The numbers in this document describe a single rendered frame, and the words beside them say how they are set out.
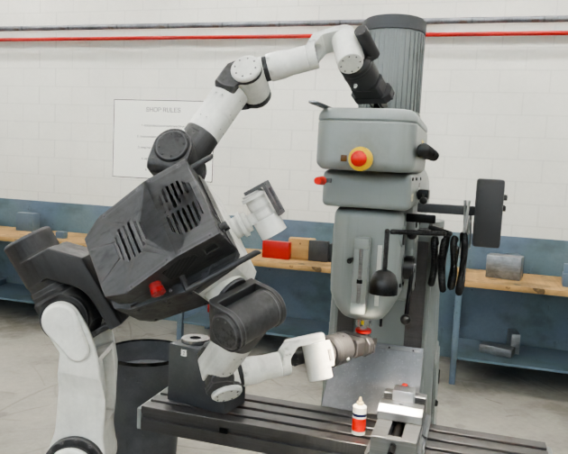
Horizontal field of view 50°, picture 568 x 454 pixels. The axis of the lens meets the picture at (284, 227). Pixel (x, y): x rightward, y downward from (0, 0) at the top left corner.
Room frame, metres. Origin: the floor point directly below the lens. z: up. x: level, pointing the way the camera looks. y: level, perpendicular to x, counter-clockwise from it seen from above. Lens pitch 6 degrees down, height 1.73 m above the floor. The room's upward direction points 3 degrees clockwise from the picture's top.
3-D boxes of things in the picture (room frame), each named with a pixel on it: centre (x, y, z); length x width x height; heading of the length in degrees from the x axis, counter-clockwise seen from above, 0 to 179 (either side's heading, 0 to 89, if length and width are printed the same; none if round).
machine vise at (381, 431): (1.70, -0.36, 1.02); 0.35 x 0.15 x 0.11; 162
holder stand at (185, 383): (1.91, 0.22, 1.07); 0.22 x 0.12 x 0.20; 63
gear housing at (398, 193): (1.81, -0.26, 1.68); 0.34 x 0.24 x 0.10; 164
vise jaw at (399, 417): (1.68, -0.36, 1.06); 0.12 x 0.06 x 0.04; 72
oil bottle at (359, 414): (1.72, -0.25, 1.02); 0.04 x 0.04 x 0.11
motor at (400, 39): (2.01, -0.32, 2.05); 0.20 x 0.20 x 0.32
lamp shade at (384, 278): (1.55, -0.26, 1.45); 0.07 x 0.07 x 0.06
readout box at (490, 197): (1.96, -0.65, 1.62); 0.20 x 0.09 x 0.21; 164
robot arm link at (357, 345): (1.70, -0.19, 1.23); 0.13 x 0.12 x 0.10; 51
